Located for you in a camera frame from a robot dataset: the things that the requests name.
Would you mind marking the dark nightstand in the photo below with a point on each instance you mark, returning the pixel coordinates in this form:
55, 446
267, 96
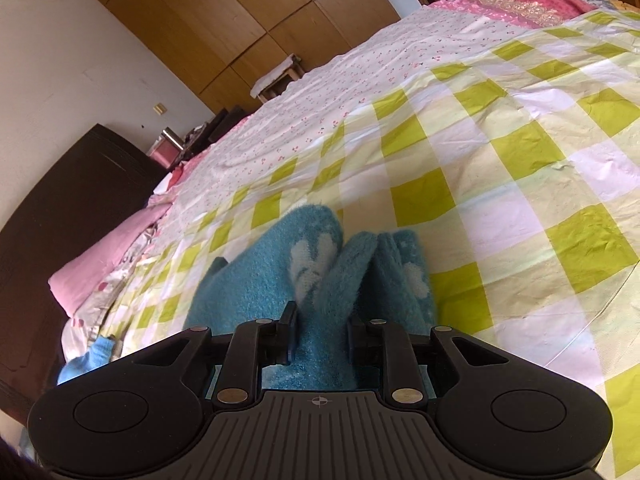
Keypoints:
220, 125

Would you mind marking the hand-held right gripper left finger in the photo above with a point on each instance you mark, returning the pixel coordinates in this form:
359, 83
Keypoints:
289, 322

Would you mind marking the wall socket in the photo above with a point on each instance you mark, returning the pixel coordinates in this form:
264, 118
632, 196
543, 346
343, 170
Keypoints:
159, 109

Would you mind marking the dark wooden headboard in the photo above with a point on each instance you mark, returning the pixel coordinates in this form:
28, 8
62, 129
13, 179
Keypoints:
65, 200

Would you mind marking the wooden wardrobe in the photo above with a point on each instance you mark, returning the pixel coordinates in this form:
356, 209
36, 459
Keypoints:
225, 10

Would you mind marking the pink storage box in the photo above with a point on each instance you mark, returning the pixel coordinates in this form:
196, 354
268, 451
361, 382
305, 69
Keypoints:
162, 156

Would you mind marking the teal fuzzy sweater white flowers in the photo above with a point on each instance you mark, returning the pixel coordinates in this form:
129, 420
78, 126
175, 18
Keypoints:
250, 280

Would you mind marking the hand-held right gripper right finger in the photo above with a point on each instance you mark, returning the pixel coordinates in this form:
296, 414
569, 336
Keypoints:
356, 340

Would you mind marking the white cherry print sheet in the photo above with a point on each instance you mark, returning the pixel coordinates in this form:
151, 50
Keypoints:
325, 105

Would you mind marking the pink pillow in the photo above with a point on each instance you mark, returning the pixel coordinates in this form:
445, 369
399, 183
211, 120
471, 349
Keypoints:
110, 260

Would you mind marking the white quilt pink prints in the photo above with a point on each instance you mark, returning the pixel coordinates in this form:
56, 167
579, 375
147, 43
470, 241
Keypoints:
125, 280

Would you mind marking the wooden stool white cloth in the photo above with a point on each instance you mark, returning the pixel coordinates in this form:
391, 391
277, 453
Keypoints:
277, 72

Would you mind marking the steel thermos bottle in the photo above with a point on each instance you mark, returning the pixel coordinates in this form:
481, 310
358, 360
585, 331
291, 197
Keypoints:
171, 138

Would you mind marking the pink patterned blanket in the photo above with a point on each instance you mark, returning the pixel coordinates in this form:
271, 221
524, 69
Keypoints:
510, 2

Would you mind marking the green white checked bed sheet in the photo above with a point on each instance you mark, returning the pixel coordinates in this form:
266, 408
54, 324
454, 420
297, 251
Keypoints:
500, 185

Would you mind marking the blue knit garment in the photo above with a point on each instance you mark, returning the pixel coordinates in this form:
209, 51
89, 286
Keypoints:
90, 362

